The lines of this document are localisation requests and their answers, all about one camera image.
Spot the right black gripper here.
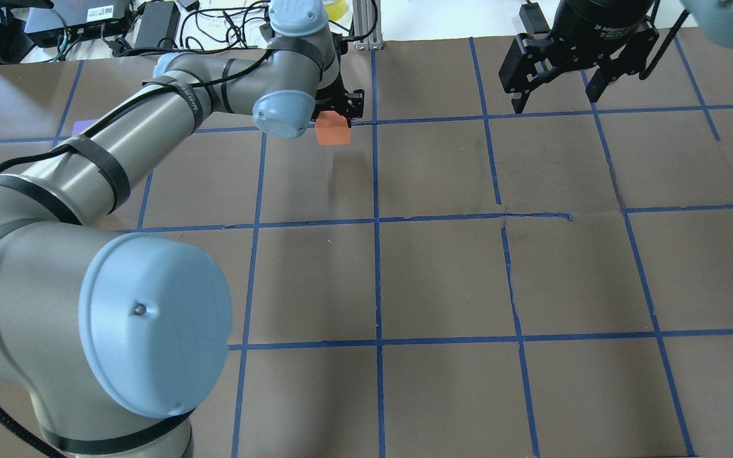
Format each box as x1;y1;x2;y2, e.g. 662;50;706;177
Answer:
498;1;659;115

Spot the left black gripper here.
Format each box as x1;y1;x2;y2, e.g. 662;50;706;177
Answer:
313;35;365;121

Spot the orange foam block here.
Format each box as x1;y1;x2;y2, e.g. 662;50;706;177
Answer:
315;111;351;147

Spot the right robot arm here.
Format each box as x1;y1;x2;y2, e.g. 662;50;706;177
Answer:
498;1;733;114

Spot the yellow tape roll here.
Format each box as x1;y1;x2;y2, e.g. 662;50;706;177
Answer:
322;0;348;21

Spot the large black power brick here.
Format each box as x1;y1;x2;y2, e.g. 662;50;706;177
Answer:
133;1;180;49

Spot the purple foam block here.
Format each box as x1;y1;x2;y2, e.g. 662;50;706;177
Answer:
71;119;97;136

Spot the aluminium frame post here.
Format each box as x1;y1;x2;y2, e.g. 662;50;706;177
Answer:
351;1;384;50

